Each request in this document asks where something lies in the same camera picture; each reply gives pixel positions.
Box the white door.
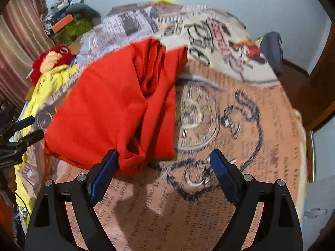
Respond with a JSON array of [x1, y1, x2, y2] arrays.
[[313, 125, 335, 181]]

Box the pile of clutter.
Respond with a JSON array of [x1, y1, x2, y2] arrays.
[[43, 0, 102, 45]]

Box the striped brown curtain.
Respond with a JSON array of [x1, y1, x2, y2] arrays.
[[0, 0, 54, 110]]

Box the printed blanket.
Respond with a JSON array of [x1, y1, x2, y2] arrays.
[[14, 1, 308, 251]]

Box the orange box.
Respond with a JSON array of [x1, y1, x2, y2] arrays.
[[50, 14, 74, 34]]

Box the red plush toy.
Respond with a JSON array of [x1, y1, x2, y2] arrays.
[[26, 44, 76, 86]]

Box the purple grey backpack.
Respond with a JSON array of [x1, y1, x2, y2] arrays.
[[260, 31, 284, 75]]

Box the red garment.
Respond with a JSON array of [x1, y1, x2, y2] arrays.
[[43, 37, 189, 177]]

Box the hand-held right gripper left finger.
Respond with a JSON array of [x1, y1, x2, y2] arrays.
[[24, 149, 119, 251]]

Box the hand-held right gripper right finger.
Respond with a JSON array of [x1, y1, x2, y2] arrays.
[[209, 149, 303, 251]]

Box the yellow cloth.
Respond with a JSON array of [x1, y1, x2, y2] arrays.
[[14, 64, 79, 228]]

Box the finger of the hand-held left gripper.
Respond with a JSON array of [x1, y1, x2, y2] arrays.
[[13, 115, 36, 131], [16, 130, 45, 148]]

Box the wooden door frame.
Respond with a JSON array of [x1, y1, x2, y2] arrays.
[[306, 128, 316, 184]]

